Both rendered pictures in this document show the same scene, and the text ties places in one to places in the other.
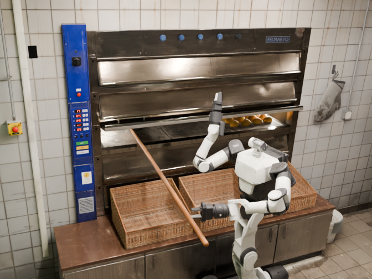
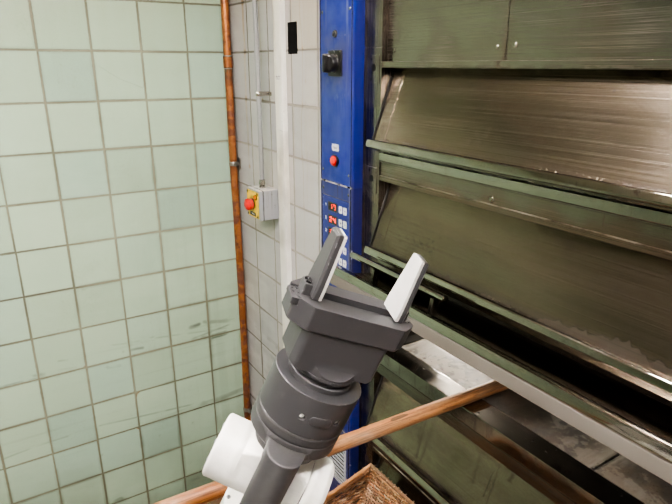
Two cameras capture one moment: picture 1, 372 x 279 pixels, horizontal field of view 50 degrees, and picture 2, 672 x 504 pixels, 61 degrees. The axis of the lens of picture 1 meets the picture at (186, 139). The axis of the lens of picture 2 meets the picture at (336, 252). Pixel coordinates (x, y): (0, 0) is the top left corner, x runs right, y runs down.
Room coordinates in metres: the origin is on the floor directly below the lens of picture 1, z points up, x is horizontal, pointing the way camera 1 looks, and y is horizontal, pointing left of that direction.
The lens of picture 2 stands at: (2.58, -0.67, 1.90)
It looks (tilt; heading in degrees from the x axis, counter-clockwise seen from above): 18 degrees down; 81
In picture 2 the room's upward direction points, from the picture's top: straight up
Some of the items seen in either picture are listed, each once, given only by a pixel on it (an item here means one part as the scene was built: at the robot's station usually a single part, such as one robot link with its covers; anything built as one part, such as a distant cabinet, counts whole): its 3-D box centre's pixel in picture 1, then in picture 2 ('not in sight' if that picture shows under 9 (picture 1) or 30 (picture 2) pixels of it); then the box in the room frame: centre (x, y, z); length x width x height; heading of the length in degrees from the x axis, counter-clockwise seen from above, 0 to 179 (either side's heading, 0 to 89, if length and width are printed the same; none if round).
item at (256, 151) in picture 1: (257, 146); not in sight; (2.44, -0.47, 1.46); 0.10 x 0.07 x 0.09; 37
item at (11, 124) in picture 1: (15, 127); (262, 202); (2.61, 1.20, 1.46); 0.10 x 0.07 x 0.10; 114
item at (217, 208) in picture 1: (211, 211); not in sight; (2.02, -0.17, 1.21); 0.12 x 0.10 x 0.13; 103
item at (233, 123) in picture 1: (238, 112); not in sight; (3.88, -0.52, 1.21); 0.61 x 0.48 x 0.06; 24
